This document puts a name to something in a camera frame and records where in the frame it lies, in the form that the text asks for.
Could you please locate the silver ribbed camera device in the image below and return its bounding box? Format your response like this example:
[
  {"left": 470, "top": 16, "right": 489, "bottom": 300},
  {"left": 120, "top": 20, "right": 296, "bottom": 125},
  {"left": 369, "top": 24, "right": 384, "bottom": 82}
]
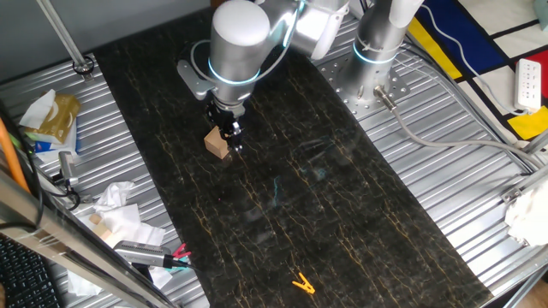
[{"left": 113, "top": 240, "right": 173, "bottom": 269}]

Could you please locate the aluminium frame beam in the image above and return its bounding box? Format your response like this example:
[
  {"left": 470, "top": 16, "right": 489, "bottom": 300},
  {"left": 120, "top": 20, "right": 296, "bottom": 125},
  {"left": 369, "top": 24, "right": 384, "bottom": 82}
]
[{"left": 0, "top": 169, "right": 177, "bottom": 308}]

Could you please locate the silver perforated base plate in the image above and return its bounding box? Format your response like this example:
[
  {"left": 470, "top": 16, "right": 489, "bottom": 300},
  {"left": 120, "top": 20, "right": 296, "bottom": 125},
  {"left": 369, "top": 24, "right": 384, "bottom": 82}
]
[{"left": 319, "top": 54, "right": 411, "bottom": 120}]

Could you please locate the silver camera on mount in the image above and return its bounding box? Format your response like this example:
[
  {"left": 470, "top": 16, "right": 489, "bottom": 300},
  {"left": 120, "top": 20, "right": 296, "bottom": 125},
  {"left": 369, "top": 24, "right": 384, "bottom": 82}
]
[{"left": 46, "top": 151, "right": 83, "bottom": 211}]

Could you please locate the black keyboard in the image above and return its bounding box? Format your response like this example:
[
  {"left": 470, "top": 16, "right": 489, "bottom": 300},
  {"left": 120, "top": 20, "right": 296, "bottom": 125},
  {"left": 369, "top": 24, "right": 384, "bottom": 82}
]
[{"left": 0, "top": 237, "right": 62, "bottom": 308}]

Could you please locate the medium wooden block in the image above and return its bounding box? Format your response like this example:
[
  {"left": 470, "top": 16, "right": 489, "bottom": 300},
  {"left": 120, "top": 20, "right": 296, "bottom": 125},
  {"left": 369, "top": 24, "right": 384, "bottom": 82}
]
[{"left": 92, "top": 222, "right": 114, "bottom": 242}]

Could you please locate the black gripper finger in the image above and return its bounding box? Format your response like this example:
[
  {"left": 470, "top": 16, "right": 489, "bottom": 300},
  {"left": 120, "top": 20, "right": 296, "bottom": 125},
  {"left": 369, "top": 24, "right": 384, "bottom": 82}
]
[
  {"left": 226, "top": 122, "right": 246, "bottom": 155},
  {"left": 217, "top": 120, "right": 235, "bottom": 140}
]

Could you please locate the grey base cable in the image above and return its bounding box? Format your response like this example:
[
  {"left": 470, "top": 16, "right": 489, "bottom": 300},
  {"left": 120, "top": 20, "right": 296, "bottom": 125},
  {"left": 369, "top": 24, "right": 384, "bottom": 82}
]
[{"left": 372, "top": 85, "right": 548, "bottom": 171}]

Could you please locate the orange clothespin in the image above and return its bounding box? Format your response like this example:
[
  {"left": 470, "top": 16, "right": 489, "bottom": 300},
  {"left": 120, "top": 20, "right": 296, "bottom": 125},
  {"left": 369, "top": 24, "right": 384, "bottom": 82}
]
[{"left": 291, "top": 272, "right": 317, "bottom": 296}]

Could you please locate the white power strip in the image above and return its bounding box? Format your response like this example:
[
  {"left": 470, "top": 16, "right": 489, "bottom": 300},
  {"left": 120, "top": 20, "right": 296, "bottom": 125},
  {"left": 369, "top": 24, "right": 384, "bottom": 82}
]
[{"left": 513, "top": 58, "right": 543, "bottom": 113}]

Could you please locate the white crumpled cloth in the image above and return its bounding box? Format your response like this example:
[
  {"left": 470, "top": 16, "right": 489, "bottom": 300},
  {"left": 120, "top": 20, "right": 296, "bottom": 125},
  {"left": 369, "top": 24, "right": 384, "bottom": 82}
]
[
  {"left": 503, "top": 179, "right": 548, "bottom": 248},
  {"left": 76, "top": 203, "right": 166, "bottom": 250}
]

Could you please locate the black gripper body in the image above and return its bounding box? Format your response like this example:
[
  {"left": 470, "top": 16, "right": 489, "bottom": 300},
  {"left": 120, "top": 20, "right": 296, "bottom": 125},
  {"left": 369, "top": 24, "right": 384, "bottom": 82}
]
[{"left": 205, "top": 100, "right": 247, "bottom": 130}]

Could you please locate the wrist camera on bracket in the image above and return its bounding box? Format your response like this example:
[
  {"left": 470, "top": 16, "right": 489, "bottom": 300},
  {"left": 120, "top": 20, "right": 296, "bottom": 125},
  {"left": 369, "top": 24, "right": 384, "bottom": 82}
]
[{"left": 176, "top": 58, "right": 216, "bottom": 102}]

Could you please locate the white power strip cable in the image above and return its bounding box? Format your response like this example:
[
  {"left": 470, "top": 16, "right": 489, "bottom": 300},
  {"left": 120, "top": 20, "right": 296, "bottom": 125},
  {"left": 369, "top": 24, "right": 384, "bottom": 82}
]
[{"left": 420, "top": 3, "right": 531, "bottom": 117}]

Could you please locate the orange rod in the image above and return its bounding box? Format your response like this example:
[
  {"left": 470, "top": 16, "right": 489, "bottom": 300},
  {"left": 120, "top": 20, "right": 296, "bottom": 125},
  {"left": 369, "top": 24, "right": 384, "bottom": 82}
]
[{"left": 0, "top": 117, "right": 29, "bottom": 194}]

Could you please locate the yellow tissue box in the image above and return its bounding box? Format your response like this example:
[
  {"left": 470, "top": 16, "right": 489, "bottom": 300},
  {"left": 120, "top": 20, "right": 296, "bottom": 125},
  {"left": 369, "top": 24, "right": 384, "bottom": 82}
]
[{"left": 19, "top": 88, "right": 82, "bottom": 145}]

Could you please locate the silver camera stand pole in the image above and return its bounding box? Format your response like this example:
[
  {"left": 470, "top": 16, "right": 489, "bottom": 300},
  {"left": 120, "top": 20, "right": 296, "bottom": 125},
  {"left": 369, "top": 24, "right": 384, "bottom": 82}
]
[{"left": 36, "top": 0, "right": 96, "bottom": 83}]

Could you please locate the black marble pattern mat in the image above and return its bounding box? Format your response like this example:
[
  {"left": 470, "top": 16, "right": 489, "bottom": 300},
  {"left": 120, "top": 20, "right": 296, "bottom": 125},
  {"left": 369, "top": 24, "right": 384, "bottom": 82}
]
[{"left": 92, "top": 8, "right": 494, "bottom": 308}]

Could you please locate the aluminium profile bar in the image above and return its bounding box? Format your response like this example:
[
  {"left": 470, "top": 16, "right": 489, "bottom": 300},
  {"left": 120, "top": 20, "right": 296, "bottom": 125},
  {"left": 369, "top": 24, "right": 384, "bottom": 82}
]
[{"left": 500, "top": 164, "right": 548, "bottom": 205}]

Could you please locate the crumpled white tissue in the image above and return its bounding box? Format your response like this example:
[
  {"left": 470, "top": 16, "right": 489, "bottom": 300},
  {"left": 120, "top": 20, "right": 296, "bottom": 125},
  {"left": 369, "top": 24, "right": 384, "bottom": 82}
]
[{"left": 93, "top": 181, "right": 135, "bottom": 214}]

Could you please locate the wooden cube block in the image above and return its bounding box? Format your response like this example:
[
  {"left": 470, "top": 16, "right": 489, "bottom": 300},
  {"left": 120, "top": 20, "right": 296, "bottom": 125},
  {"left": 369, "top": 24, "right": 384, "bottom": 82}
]
[{"left": 203, "top": 126, "right": 230, "bottom": 161}]

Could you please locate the red clothespin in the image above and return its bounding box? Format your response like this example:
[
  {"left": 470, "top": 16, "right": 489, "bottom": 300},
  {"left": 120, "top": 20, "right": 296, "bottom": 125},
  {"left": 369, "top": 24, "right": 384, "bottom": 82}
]
[{"left": 170, "top": 242, "right": 193, "bottom": 260}]

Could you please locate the colourful block pattern cloth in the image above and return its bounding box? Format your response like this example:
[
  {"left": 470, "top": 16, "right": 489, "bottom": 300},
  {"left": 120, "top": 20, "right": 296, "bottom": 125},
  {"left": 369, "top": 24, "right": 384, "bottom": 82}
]
[{"left": 406, "top": 0, "right": 548, "bottom": 142}]

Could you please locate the blue packet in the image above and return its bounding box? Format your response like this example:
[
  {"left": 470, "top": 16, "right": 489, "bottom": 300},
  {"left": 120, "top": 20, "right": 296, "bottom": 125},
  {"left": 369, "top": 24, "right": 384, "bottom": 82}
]
[{"left": 33, "top": 127, "right": 79, "bottom": 164}]

